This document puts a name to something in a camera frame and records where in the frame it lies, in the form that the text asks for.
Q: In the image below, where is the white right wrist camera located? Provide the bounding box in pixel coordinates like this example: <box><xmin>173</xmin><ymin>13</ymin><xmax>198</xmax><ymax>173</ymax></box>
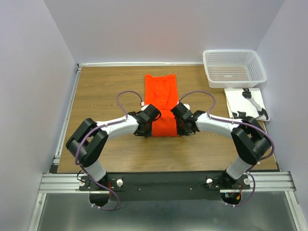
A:
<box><xmin>183</xmin><ymin>103</ymin><xmax>190</xmax><ymax>110</ymax></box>

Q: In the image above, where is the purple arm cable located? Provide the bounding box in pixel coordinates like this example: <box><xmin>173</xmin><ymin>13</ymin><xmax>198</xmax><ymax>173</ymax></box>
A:
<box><xmin>75</xmin><ymin>90</ymin><xmax>144</xmax><ymax>211</ymax></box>
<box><xmin>179</xmin><ymin>90</ymin><xmax>276</xmax><ymax>207</ymax></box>

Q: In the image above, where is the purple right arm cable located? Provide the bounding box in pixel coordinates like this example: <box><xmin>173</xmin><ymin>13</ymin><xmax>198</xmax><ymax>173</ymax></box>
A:
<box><xmin>179</xmin><ymin>90</ymin><xmax>276</xmax><ymax>207</ymax></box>

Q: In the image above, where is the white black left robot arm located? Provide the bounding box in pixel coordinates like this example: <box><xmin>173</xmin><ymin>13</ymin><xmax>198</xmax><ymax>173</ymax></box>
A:
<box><xmin>65</xmin><ymin>104</ymin><xmax>162</xmax><ymax>190</ymax></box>

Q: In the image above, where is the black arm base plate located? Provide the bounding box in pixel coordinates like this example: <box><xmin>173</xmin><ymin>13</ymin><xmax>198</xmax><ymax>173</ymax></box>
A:
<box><xmin>79</xmin><ymin>171</ymin><xmax>251</xmax><ymax>206</ymax></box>

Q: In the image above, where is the aluminium front frame rail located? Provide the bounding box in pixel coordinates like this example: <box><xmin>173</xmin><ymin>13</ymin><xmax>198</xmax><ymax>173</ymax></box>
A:
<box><xmin>38</xmin><ymin>171</ymin><xmax>296</xmax><ymax>193</ymax></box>

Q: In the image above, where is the white plastic mesh basket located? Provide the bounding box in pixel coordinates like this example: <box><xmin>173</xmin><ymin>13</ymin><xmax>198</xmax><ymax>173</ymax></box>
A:
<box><xmin>203</xmin><ymin>50</ymin><xmax>267</xmax><ymax>89</ymax></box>

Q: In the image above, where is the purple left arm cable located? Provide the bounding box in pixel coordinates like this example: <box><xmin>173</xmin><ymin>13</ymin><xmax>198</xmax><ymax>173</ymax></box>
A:
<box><xmin>75</xmin><ymin>90</ymin><xmax>144</xmax><ymax>211</ymax></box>

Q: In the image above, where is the orange t shirt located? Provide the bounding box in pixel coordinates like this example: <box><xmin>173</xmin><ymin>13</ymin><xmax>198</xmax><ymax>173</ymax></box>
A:
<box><xmin>144</xmin><ymin>74</ymin><xmax>179</xmax><ymax>137</ymax></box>

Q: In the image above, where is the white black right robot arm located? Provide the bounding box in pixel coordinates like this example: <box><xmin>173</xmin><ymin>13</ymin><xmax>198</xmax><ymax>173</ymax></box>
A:
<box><xmin>171</xmin><ymin>103</ymin><xmax>272</xmax><ymax>189</ymax></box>

